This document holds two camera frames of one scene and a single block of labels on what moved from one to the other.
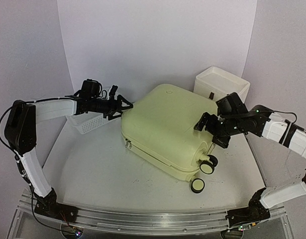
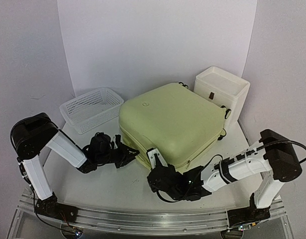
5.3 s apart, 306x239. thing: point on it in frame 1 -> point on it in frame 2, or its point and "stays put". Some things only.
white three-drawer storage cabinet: x=217 y=83 stays put
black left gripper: x=119 y=108 -> x=124 y=152
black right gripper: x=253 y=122 -> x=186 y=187
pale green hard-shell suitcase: x=159 y=129 stays put
